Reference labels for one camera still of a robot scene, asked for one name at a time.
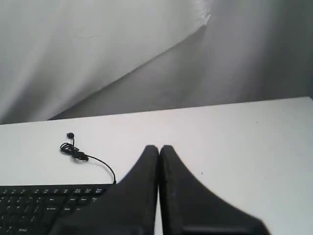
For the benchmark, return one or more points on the black acer keyboard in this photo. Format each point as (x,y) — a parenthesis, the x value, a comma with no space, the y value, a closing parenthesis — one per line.
(34,209)

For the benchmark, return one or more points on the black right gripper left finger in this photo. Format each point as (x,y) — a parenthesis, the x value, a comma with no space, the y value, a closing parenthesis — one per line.
(127,208)

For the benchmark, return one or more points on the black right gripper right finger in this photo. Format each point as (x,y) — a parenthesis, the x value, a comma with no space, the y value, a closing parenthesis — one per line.
(189,208)

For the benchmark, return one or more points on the grey backdrop cloth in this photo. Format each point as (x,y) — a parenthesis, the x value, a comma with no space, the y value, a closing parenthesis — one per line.
(80,58)

